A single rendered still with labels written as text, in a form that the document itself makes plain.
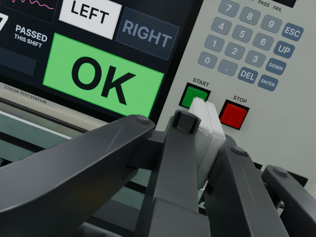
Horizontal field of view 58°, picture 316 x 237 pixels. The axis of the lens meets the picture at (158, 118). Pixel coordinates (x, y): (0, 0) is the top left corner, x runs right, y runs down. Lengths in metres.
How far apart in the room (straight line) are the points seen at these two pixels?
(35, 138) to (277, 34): 0.23
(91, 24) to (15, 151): 0.13
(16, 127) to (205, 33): 0.19
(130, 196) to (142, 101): 0.09
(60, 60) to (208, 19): 0.14
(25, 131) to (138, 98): 0.11
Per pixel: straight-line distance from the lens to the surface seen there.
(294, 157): 0.30
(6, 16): 0.30
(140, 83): 0.26
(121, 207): 0.46
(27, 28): 0.29
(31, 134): 0.28
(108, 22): 0.27
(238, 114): 0.26
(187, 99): 0.26
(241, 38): 0.26
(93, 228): 0.29
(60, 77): 0.28
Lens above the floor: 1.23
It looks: 17 degrees down
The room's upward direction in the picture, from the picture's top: 21 degrees clockwise
